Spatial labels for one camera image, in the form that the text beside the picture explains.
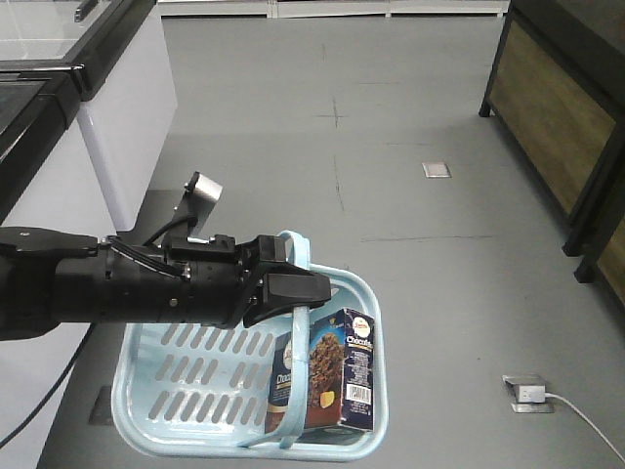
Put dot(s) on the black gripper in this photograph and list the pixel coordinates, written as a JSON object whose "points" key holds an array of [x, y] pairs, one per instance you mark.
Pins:
{"points": [[225, 284]]}

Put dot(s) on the light blue plastic basket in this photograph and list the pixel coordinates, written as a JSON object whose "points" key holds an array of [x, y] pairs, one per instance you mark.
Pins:
{"points": [[188, 390]]}

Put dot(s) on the open floor socket with adapter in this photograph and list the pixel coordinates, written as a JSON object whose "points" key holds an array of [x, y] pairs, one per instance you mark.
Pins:
{"points": [[527, 393]]}

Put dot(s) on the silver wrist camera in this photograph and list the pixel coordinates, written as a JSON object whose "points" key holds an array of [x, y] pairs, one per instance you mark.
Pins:
{"points": [[203, 187]]}

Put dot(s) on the metal floor plate left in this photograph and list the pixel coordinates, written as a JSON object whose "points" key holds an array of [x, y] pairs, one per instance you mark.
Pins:
{"points": [[101, 413]]}

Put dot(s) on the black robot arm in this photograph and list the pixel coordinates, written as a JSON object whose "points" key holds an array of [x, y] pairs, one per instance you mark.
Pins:
{"points": [[49, 278]]}

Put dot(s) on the far black-rimmed chest freezer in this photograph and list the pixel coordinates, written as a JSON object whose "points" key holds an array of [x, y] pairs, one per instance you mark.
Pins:
{"points": [[115, 56]]}

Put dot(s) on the dark wooden display stand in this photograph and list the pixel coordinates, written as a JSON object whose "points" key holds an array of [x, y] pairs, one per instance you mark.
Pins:
{"points": [[557, 85]]}

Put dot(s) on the dark chocolate cookie box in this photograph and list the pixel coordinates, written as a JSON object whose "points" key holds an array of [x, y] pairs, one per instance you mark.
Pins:
{"points": [[340, 398]]}

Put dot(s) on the metal floor socket plate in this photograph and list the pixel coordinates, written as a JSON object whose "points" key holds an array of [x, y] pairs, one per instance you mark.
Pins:
{"points": [[436, 170]]}

